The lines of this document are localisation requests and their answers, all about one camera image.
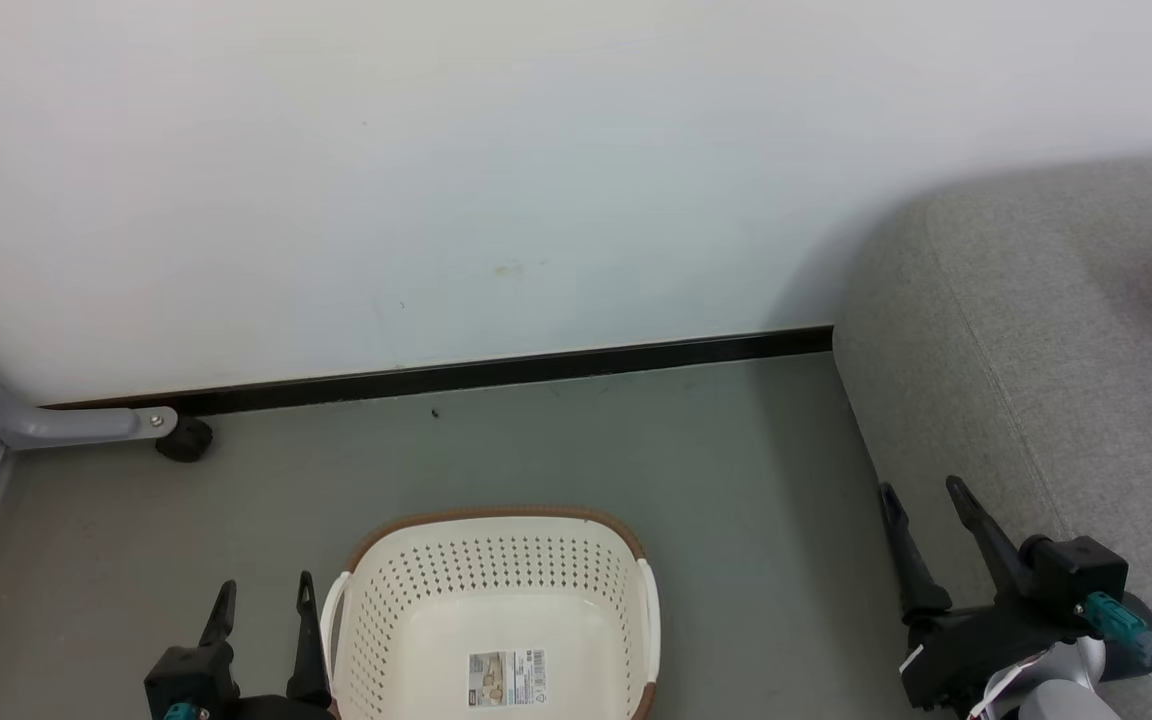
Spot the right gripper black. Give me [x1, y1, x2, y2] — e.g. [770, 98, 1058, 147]
[879, 476, 1077, 713]

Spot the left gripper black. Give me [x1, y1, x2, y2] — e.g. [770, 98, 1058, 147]
[198, 571, 337, 720]

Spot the grey fabric sofa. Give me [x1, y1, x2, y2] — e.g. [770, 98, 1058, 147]
[833, 150, 1152, 720]

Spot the cream perforated laundry basket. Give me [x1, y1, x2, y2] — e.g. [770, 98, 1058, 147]
[320, 507, 661, 720]

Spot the paper label sticker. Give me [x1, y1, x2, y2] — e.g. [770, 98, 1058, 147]
[468, 650, 547, 708]

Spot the teal plug right camera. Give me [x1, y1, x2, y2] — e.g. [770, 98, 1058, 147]
[1081, 592, 1152, 663]

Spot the black round frame foot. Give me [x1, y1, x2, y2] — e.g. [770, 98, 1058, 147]
[156, 416, 214, 463]

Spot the grey metal frame leg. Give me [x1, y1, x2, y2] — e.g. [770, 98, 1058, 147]
[0, 330, 179, 451]

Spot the black wall baseboard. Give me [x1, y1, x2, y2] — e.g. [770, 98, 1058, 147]
[41, 326, 834, 416]

